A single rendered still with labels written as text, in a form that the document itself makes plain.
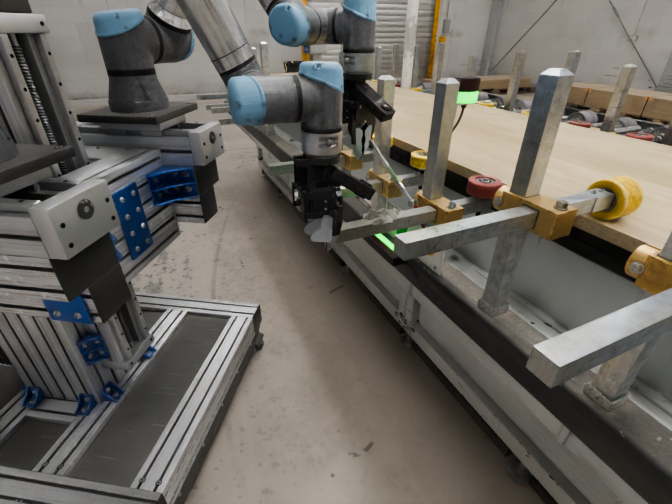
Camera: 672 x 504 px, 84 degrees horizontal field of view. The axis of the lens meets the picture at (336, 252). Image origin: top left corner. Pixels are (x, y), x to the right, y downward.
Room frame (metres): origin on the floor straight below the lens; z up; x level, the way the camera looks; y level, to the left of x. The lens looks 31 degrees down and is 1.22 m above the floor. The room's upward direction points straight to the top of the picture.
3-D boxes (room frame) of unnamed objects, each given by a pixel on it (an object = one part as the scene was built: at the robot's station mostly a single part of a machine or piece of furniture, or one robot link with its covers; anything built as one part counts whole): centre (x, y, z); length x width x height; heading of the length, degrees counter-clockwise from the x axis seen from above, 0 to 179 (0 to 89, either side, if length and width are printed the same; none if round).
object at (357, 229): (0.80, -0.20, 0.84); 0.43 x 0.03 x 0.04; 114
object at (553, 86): (0.63, -0.34, 0.93); 0.04 x 0.04 x 0.48; 24
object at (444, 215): (0.84, -0.25, 0.85); 0.14 x 0.06 x 0.05; 24
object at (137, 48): (1.10, 0.54, 1.21); 0.13 x 0.12 x 0.14; 159
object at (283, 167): (1.25, 0.02, 0.84); 0.44 x 0.03 x 0.04; 114
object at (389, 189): (1.07, -0.14, 0.83); 0.14 x 0.06 x 0.05; 24
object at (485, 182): (0.88, -0.37, 0.85); 0.08 x 0.08 x 0.11
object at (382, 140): (1.09, -0.14, 0.88); 0.04 x 0.04 x 0.48; 24
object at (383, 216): (0.76, -0.11, 0.87); 0.09 x 0.07 x 0.02; 114
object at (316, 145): (0.69, 0.03, 1.05); 0.08 x 0.08 x 0.05
